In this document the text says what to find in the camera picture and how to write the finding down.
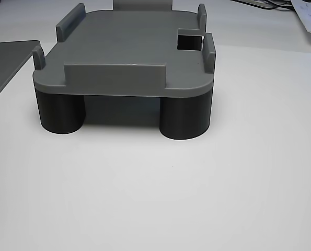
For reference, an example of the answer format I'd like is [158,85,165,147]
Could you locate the black cable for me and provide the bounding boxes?
[231,0,295,12]

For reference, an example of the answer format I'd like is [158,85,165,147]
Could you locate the grey flat mat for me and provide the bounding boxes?
[0,40,43,108]

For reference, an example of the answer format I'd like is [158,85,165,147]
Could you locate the white printed paper sheet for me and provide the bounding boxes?
[290,0,311,38]

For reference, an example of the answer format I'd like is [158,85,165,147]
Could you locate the grey holder with black legs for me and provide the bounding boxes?
[32,0,217,141]

